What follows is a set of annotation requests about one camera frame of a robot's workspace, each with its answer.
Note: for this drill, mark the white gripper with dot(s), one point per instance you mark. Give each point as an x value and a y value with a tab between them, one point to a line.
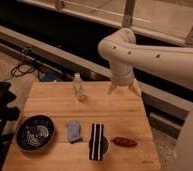
124	77

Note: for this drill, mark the metal rail frame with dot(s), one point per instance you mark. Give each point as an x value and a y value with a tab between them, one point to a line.
151	85

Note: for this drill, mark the red brown sausage toy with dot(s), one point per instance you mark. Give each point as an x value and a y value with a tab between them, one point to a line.
124	142

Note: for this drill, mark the clear plastic bottle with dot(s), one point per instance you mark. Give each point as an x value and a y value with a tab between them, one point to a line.
78	87

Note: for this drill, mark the black patterned bowl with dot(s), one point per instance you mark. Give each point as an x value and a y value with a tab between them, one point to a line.
35	133

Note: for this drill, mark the black white striped cloth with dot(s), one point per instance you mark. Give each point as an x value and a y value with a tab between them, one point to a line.
96	142

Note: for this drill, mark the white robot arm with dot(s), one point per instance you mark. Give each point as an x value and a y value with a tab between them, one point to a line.
174	64

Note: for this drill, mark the blue object on floor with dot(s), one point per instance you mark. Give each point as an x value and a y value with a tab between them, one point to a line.
48	77

